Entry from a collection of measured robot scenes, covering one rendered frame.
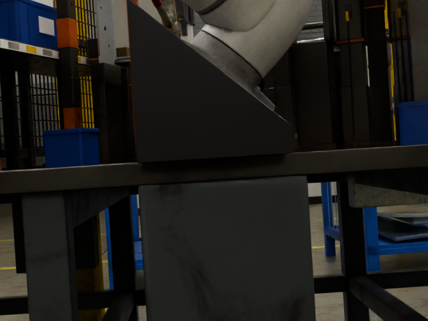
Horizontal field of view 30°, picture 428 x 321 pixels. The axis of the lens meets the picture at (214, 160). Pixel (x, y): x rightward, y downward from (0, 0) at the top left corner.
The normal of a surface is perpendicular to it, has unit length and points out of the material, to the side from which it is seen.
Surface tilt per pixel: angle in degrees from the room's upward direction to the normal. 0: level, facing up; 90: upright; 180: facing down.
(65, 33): 90
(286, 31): 115
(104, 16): 90
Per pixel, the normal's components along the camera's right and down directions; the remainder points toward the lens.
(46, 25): 0.95, -0.06
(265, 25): 0.19, 0.15
